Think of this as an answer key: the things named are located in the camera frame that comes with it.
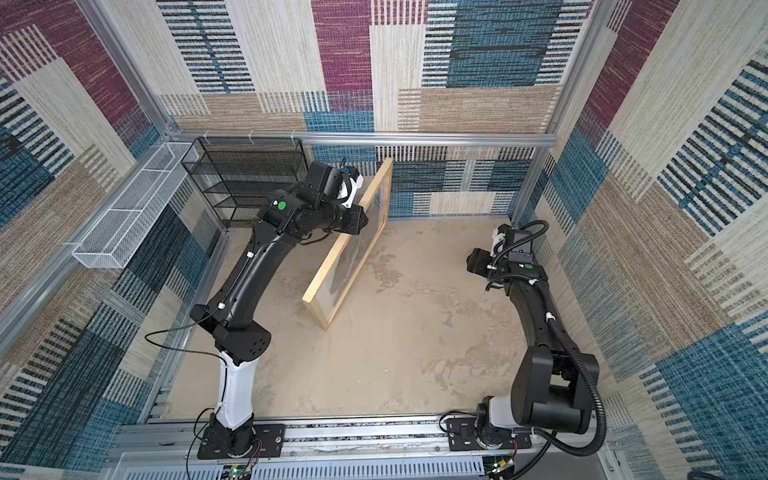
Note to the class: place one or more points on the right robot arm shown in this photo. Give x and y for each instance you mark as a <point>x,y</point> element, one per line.
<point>555,392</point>

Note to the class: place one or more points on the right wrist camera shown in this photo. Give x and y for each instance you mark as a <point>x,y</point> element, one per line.
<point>498,240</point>

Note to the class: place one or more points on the white mesh wall basket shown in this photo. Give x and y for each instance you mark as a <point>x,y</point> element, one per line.
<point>118,232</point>

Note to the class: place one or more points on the black wire shelf rack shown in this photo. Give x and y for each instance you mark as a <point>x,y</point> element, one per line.
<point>235,175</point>

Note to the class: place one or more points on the clear acrylic sheet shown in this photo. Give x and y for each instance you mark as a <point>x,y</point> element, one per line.
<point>351,259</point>

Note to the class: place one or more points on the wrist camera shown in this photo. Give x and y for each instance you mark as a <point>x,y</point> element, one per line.
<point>498,240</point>
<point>352,182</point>

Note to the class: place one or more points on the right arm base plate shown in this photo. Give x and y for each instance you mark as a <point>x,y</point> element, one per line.
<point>466,433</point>

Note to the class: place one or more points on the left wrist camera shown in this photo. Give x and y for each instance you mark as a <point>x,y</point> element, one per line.
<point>352,182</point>

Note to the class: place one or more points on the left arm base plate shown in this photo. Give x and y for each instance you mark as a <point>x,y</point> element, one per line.
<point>253,441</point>

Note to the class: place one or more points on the wooden picture frame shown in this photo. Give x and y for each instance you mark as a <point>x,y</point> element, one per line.
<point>310,296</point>

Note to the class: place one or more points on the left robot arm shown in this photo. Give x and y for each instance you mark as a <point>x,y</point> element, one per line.
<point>324,200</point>

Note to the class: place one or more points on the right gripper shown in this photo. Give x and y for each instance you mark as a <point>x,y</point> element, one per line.
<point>478,261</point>

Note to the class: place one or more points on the aluminium front rail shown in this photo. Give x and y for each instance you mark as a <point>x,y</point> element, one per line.
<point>374,447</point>

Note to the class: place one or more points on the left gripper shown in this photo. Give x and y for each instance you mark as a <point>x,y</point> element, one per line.
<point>357,214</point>

